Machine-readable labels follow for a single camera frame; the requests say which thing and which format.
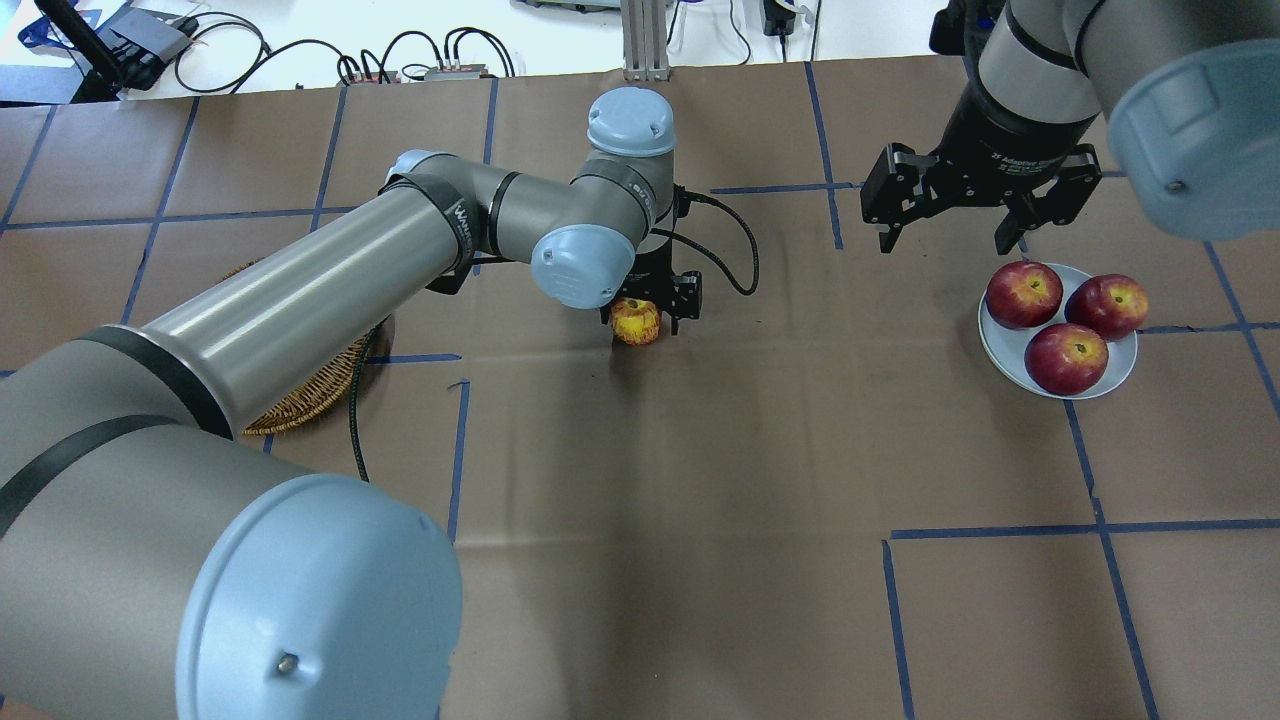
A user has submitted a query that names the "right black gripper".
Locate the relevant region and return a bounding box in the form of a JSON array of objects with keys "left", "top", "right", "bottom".
[{"left": 860, "top": 85, "right": 1103, "bottom": 256}]

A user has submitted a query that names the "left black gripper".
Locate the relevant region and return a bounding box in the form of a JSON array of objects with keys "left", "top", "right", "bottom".
[{"left": 600, "top": 232, "right": 703, "bottom": 336}]

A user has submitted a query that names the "yellow red apple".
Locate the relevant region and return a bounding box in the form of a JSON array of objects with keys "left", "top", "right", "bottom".
[{"left": 607, "top": 299, "right": 662, "bottom": 347}]

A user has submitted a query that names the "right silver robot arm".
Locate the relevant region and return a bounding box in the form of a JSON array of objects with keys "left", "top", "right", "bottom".
[{"left": 860, "top": 1, "right": 1279, "bottom": 254}]

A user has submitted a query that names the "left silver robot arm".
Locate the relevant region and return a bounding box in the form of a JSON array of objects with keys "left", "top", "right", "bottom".
[{"left": 1, "top": 86, "right": 677, "bottom": 719}]

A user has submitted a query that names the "red apple on plate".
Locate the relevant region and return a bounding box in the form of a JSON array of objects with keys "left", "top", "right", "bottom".
[
  {"left": 1023, "top": 323, "right": 1110, "bottom": 396},
  {"left": 984, "top": 261, "right": 1064, "bottom": 329},
  {"left": 1065, "top": 274, "right": 1149, "bottom": 342}
]

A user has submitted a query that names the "light blue plate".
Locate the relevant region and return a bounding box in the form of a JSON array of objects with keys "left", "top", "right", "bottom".
[{"left": 978, "top": 260, "right": 1149, "bottom": 400}]

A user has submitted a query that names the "wicker basket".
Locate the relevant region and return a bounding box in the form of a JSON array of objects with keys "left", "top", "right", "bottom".
[{"left": 220, "top": 260, "right": 378, "bottom": 436}]

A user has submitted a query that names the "black power adapter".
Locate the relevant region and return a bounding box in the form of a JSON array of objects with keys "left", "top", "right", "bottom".
[{"left": 762, "top": 0, "right": 799, "bottom": 37}]

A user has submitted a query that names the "black grey hub box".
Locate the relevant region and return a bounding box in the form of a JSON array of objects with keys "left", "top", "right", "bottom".
[{"left": 97, "top": 6, "right": 198, "bottom": 91}]

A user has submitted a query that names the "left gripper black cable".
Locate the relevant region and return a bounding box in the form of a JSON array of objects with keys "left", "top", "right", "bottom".
[{"left": 650, "top": 184, "right": 762, "bottom": 297}]

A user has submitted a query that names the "aluminium frame post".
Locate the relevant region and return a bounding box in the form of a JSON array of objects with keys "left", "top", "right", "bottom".
[{"left": 620, "top": 0, "right": 671, "bottom": 83}]

